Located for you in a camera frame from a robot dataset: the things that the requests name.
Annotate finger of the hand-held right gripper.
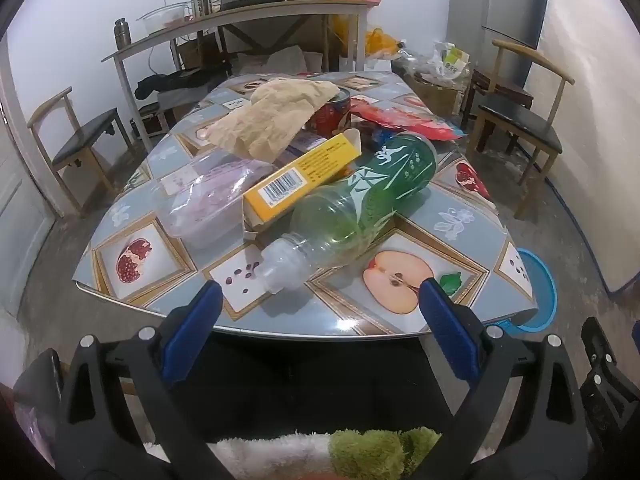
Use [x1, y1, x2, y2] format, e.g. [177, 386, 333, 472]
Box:
[579, 316, 633, 453]

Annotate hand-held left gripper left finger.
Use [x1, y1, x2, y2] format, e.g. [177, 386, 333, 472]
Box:
[52, 280, 236, 480]

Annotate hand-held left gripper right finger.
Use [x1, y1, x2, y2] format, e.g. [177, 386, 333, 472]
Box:
[419, 277, 596, 480]

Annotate clear plastic container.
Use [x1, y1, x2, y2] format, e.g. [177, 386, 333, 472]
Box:
[150, 152, 273, 251]

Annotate green label plastic bottle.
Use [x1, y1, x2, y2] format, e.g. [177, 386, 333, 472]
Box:
[257, 131, 438, 293]

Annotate yellow cardboard box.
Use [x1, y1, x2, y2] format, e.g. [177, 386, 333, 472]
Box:
[242, 132, 362, 226]

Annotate blue wrapper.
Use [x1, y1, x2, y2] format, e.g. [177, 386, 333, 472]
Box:
[370, 127, 402, 149]

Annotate red snack packet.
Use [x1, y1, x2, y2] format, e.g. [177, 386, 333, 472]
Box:
[350, 97, 466, 142]

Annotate brown paper bag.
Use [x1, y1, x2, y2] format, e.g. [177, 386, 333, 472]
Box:
[205, 79, 341, 163]

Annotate fruit print tablecloth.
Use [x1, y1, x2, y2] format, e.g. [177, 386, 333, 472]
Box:
[75, 71, 538, 338]

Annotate white green fluffy garment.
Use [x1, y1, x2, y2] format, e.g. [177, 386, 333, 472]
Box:
[145, 427, 501, 480]

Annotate small blue box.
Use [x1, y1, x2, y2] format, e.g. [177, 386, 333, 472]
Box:
[282, 130, 331, 158]

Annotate white door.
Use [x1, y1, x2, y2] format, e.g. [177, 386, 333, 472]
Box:
[0, 35, 57, 321]

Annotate wooden chair black seat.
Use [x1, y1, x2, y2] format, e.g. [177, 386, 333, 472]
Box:
[27, 86, 136, 218]
[467, 40, 576, 221]

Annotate large cardboard box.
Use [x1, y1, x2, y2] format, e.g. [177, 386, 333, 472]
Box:
[412, 77, 463, 116]

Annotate black clothing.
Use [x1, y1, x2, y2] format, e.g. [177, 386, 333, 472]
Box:
[135, 67, 231, 101]

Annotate red cartoon tin can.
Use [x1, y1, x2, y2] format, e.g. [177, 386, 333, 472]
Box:
[305, 87, 353, 138]

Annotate dark wooden chair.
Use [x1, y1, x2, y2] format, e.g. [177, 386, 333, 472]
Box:
[460, 67, 535, 131]

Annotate small cardboard box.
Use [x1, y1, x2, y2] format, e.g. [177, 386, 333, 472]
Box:
[177, 35, 221, 68]

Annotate white sack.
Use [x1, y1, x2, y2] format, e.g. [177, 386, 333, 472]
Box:
[235, 45, 308, 78]

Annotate clear plastic bags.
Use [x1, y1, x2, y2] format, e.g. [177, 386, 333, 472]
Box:
[397, 40, 451, 83]

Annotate green white carton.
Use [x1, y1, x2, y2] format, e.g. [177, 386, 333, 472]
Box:
[442, 44, 472, 77]

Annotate metal thermos flask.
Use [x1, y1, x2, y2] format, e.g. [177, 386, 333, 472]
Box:
[113, 17, 132, 51]

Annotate yellow plastic bag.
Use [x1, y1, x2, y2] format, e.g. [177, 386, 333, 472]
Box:
[364, 29, 401, 56]

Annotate grey wooden side table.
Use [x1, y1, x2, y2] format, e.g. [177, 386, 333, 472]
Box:
[100, 0, 376, 153]

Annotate grey refrigerator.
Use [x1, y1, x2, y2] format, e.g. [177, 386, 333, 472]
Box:
[482, 0, 548, 51]

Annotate blue hose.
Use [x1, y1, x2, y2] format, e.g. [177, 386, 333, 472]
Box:
[545, 175, 640, 297]

